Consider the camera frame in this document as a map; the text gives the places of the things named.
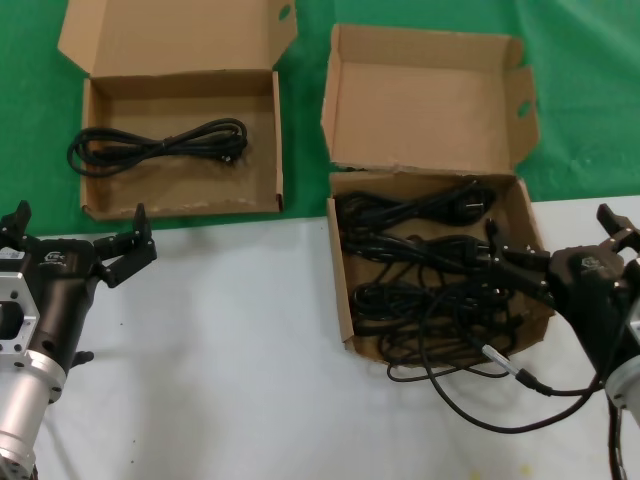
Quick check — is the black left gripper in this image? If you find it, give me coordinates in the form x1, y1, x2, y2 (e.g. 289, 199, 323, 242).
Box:
0, 200, 159, 371

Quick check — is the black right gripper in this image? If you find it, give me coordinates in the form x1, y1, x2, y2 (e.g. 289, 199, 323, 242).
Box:
488, 203, 640, 374

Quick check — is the black power cable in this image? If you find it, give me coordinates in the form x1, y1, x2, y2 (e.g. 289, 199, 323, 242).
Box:
342, 233, 501, 275
351, 281, 531, 341
335, 179, 497, 236
67, 118, 250, 177

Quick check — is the thin black cable silver connector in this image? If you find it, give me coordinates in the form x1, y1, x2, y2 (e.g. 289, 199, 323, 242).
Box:
377, 272, 609, 435

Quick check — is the open brown cardboard box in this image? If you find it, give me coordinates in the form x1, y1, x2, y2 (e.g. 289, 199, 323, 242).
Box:
57, 0, 299, 221

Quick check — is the cardboard box with torn lid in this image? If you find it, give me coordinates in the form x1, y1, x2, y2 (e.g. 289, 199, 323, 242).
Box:
319, 23, 556, 361

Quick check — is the green table cloth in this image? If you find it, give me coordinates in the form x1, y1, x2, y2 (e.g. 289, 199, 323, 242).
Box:
0, 0, 640, 234

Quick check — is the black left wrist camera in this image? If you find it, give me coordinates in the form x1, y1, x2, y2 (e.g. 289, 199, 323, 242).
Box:
0, 247, 26, 274

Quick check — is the silver left camera bracket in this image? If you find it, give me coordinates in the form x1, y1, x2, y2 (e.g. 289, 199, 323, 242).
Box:
0, 272, 41, 356

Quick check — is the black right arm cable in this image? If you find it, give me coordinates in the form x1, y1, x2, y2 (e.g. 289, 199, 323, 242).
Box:
606, 399, 635, 480

